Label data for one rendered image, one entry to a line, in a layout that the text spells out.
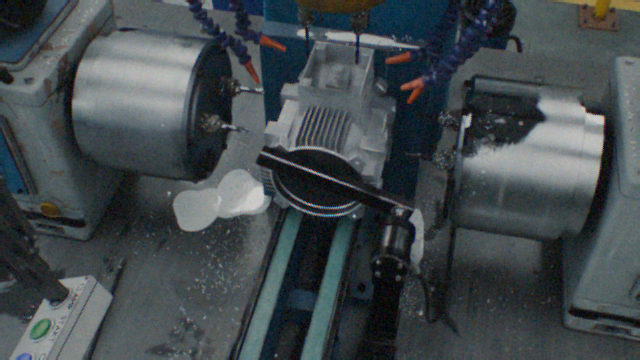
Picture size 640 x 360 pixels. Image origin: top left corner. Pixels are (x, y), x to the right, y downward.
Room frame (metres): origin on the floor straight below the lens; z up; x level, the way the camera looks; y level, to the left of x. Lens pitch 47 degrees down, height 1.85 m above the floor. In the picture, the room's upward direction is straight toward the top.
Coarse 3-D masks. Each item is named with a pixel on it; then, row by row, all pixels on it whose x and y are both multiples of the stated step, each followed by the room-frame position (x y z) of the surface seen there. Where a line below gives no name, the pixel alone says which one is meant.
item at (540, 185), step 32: (480, 96) 0.82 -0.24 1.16; (512, 96) 0.82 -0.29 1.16; (544, 96) 0.82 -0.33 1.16; (576, 96) 0.82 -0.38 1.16; (448, 128) 0.87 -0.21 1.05; (480, 128) 0.77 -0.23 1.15; (512, 128) 0.76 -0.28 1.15; (544, 128) 0.76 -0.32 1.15; (576, 128) 0.76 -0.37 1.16; (448, 160) 0.78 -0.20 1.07; (480, 160) 0.73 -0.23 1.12; (512, 160) 0.73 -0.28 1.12; (544, 160) 0.72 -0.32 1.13; (576, 160) 0.72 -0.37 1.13; (448, 192) 0.78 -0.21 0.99; (480, 192) 0.71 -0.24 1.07; (512, 192) 0.70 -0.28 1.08; (544, 192) 0.69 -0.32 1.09; (576, 192) 0.70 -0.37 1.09; (480, 224) 0.71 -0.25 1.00; (512, 224) 0.69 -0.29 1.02; (544, 224) 0.68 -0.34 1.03; (576, 224) 0.68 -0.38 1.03
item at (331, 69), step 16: (320, 48) 0.97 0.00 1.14; (336, 48) 0.97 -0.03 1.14; (352, 48) 0.97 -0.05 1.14; (368, 48) 0.97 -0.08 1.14; (320, 64) 0.96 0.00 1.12; (336, 64) 0.96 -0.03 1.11; (352, 64) 0.96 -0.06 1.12; (368, 64) 0.92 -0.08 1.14; (304, 80) 0.88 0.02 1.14; (320, 80) 0.92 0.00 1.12; (336, 80) 0.89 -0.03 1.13; (352, 80) 0.92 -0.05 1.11; (368, 80) 0.92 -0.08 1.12; (304, 96) 0.87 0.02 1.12; (320, 96) 0.86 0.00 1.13; (336, 96) 0.86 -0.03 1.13; (352, 96) 0.85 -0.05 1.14; (368, 96) 0.91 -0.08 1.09; (320, 112) 0.86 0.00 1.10; (336, 112) 0.86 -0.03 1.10; (352, 112) 0.85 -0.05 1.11
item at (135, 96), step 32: (128, 32) 0.99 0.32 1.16; (160, 32) 1.01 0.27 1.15; (96, 64) 0.91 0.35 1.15; (128, 64) 0.91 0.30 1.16; (160, 64) 0.90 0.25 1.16; (192, 64) 0.90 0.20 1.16; (224, 64) 1.00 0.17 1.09; (96, 96) 0.87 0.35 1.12; (128, 96) 0.86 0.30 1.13; (160, 96) 0.86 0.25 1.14; (192, 96) 0.86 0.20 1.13; (224, 96) 0.96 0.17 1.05; (96, 128) 0.84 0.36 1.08; (128, 128) 0.83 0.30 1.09; (160, 128) 0.82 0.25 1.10; (192, 128) 0.84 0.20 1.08; (96, 160) 0.84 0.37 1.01; (128, 160) 0.83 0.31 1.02; (160, 160) 0.81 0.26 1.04; (192, 160) 0.82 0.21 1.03
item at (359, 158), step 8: (376, 80) 0.95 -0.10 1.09; (376, 88) 0.94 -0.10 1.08; (384, 88) 0.94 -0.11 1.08; (280, 136) 0.81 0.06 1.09; (272, 144) 0.81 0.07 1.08; (280, 144) 0.79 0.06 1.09; (288, 144) 0.80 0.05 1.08; (352, 152) 0.78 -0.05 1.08; (360, 152) 0.78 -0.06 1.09; (352, 160) 0.77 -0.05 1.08; (360, 160) 0.77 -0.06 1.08; (280, 200) 0.80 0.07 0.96; (360, 208) 0.77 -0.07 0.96; (352, 216) 0.77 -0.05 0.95; (360, 216) 0.76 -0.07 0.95
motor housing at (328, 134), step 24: (384, 96) 0.95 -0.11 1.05; (288, 120) 0.88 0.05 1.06; (312, 120) 0.84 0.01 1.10; (336, 120) 0.83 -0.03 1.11; (384, 120) 0.88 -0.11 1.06; (312, 144) 0.78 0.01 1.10; (336, 144) 0.78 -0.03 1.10; (264, 168) 0.81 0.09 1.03; (336, 168) 0.89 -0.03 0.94; (360, 168) 0.77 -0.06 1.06; (288, 192) 0.81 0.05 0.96; (312, 192) 0.83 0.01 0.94; (312, 216) 0.79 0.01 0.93; (336, 216) 0.77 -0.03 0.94
